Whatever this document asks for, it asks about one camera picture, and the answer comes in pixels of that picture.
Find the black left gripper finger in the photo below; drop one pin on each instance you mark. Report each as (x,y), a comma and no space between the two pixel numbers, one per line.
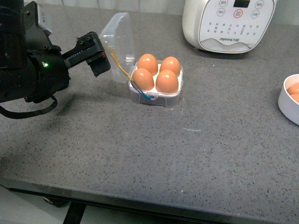
(99,63)

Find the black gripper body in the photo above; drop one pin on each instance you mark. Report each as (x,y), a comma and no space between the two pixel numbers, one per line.
(88,48)

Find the clear plastic egg box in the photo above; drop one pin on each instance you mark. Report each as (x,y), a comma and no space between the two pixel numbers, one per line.
(118,34)

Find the brown egg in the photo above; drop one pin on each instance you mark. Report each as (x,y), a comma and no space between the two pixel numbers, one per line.
(167,82)

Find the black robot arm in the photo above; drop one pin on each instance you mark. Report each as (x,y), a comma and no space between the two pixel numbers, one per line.
(33,68)

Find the brown egg box front left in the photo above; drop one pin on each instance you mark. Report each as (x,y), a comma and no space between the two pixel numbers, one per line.
(144,79)

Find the brown egg box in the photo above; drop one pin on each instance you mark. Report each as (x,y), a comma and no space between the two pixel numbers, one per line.
(171,63)
(144,79)
(148,62)

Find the brown egg box back left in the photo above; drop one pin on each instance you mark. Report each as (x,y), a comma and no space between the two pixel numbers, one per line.
(148,62)

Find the brown egg box back right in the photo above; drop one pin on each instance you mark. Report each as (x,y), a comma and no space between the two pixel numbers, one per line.
(171,63)

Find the brown egg bowl front left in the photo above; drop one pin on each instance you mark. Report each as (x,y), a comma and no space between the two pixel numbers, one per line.
(294,89)

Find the brown egg bowl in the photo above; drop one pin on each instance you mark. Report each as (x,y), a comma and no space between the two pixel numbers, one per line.
(294,89)
(295,97)

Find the brown egg bowl front right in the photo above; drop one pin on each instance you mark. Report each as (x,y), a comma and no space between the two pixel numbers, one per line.
(295,97)

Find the yellow rubber band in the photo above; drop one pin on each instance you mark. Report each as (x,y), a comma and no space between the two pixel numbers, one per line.
(129,78)

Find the blue rubber band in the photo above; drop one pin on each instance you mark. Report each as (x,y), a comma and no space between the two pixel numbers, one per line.
(138,89)

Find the white blender with clear jug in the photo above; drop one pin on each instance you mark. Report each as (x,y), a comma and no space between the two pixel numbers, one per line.
(226,26)

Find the white bowl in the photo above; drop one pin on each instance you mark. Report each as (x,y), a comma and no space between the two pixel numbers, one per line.
(287,105)

